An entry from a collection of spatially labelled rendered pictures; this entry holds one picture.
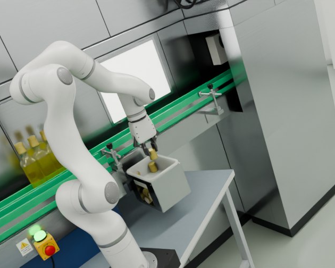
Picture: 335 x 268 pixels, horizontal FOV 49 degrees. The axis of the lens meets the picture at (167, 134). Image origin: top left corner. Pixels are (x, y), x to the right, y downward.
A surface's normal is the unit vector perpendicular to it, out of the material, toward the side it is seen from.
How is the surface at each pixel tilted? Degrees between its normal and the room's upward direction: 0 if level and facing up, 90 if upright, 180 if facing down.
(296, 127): 90
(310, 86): 90
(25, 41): 90
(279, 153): 90
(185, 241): 0
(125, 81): 58
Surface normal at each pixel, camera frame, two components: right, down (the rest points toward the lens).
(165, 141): 0.58, 0.10
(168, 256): -0.39, -0.85
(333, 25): -0.75, 0.47
